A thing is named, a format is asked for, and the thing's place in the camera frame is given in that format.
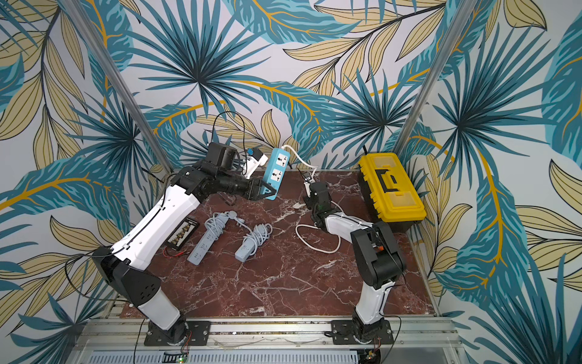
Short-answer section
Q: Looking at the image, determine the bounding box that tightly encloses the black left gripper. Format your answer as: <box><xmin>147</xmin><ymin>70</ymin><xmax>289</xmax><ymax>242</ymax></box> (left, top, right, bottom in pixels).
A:
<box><xmin>217</xmin><ymin>170</ymin><xmax>277</xmax><ymax>200</ymax></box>

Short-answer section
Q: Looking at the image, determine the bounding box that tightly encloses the teal power strip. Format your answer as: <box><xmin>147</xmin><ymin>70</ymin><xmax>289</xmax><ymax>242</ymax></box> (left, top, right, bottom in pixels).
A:
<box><xmin>263</xmin><ymin>148</ymin><xmax>290</xmax><ymax>200</ymax></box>

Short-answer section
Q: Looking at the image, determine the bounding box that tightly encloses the cream power strip cord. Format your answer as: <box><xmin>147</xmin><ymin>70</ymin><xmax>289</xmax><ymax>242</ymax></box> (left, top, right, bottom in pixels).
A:
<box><xmin>280</xmin><ymin>145</ymin><xmax>344</xmax><ymax>255</ymax></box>

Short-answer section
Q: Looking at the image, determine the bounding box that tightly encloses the short strip grey cord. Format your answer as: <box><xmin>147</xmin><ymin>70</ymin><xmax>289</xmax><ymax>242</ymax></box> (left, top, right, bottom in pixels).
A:
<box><xmin>242</xmin><ymin>222</ymin><xmax>274</xmax><ymax>253</ymax></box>

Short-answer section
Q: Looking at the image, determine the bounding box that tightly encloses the grey power strip cord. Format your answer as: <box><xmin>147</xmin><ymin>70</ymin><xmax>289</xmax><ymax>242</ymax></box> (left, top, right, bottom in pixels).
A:
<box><xmin>203</xmin><ymin>210</ymin><xmax>253</xmax><ymax>235</ymax></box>

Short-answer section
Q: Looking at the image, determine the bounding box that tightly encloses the short grey power strip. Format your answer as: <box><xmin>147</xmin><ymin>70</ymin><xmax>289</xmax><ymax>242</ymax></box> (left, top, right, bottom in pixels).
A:
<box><xmin>235</xmin><ymin>231</ymin><xmax>265</xmax><ymax>262</ymax></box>

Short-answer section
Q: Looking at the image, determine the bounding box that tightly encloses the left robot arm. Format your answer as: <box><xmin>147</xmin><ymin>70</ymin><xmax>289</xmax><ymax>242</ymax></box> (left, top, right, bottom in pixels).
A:
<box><xmin>92</xmin><ymin>143</ymin><xmax>275</xmax><ymax>335</ymax></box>

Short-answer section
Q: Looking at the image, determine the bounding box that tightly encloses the yellow black toolbox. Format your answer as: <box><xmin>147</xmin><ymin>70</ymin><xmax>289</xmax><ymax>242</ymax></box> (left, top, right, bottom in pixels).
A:
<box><xmin>358</xmin><ymin>153</ymin><xmax>427</xmax><ymax>234</ymax></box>

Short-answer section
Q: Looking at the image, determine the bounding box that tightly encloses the black balance charging board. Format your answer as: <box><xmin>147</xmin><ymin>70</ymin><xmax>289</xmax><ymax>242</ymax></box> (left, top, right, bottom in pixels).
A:
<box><xmin>164</xmin><ymin>218</ymin><xmax>200</xmax><ymax>251</ymax></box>

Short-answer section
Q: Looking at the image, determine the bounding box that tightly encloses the aluminium frame post right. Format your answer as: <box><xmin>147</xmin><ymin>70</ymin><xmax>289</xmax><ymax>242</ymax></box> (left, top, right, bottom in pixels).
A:
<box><xmin>392</xmin><ymin>0</ymin><xmax>477</xmax><ymax>156</ymax></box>

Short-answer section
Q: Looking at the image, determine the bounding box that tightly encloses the aluminium frame post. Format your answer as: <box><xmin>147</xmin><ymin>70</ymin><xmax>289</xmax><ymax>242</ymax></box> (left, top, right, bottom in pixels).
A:
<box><xmin>392</xmin><ymin>0</ymin><xmax>477</xmax><ymax>156</ymax></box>
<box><xmin>62</xmin><ymin>0</ymin><xmax>174</xmax><ymax>174</ymax></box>

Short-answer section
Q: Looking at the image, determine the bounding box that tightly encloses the aluminium frame post left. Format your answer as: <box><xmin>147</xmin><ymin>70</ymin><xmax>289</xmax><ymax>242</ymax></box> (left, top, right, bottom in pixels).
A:
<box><xmin>62</xmin><ymin>0</ymin><xmax>174</xmax><ymax>174</ymax></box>

